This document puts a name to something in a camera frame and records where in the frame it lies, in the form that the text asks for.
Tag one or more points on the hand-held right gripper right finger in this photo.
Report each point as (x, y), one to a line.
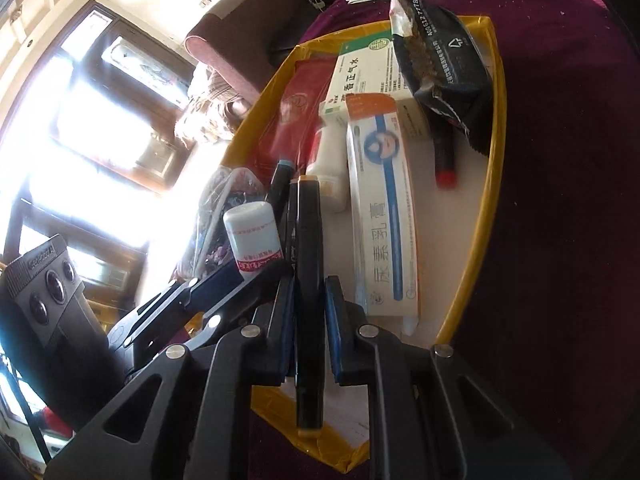
(336, 330)

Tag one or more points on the red foil packet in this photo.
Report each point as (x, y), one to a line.
(290, 125)

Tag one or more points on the maroon armchair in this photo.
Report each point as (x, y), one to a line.
(235, 35)

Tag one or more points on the plain white plastic bottle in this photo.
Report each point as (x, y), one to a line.
(327, 170)

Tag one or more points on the white bottle red label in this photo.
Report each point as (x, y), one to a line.
(250, 235)

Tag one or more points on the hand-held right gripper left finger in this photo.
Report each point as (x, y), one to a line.
(286, 330)

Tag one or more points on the black snack packet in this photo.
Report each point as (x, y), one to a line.
(440, 70)

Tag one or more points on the black marker orange caps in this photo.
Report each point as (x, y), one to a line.
(307, 240)

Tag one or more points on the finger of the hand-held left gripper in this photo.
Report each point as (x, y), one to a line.
(240, 305)
(210, 287)

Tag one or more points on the white green medicine box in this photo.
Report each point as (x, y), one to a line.
(360, 70)

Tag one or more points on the striped patterned blanket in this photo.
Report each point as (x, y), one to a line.
(205, 115)

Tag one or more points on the black marker red cap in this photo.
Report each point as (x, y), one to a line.
(445, 160)

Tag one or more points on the clear plastic bag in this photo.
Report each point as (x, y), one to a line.
(215, 220)

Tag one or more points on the shallow yellow cardboard tray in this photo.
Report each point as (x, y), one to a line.
(272, 405)

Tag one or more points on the black marker blue cap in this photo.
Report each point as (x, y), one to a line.
(280, 185)

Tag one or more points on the wooden framed window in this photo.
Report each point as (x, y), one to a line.
(150, 42)

